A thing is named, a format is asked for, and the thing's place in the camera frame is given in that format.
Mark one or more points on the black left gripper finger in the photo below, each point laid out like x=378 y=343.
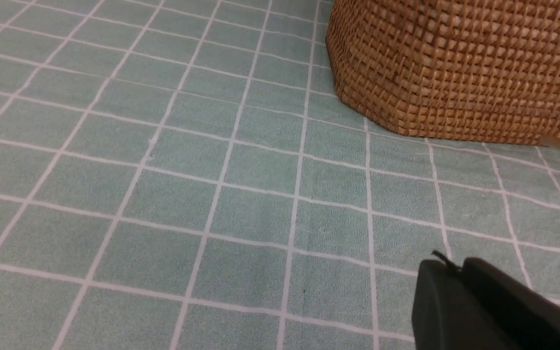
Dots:
x=476 y=306

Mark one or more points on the woven wicker basket green lining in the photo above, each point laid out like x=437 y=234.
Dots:
x=464 y=70

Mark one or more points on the green checkered tablecloth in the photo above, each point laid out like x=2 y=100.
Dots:
x=180 y=175

